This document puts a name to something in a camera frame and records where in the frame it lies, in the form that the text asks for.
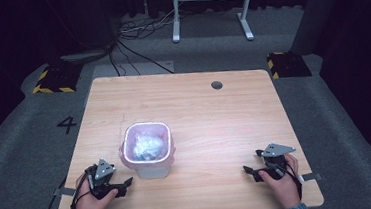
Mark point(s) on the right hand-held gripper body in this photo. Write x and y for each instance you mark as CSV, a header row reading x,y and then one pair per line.
x,y
274,160

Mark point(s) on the black yellow striped base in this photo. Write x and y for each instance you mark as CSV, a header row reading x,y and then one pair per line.
x,y
58,79
289,65

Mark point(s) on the white plastic bin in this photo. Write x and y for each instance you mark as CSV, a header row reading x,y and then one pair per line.
x,y
128,155

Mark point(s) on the person's left hand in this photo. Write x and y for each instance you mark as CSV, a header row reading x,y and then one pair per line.
x,y
88,205

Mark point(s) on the person's right hand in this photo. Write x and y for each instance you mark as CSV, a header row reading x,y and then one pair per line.
x,y
283,187

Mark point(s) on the small white trash bin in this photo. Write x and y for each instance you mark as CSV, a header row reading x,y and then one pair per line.
x,y
153,171

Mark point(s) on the grey pillar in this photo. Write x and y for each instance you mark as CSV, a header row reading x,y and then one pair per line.
x,y
317,14

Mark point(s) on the grey tape strip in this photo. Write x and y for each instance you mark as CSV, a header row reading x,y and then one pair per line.
x,y
311,177
64,191

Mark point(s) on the crumpled white paper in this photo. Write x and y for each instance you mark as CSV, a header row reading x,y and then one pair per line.
x,y
148,146

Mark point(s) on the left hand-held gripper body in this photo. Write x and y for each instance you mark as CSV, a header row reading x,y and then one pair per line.
x,y
101,180

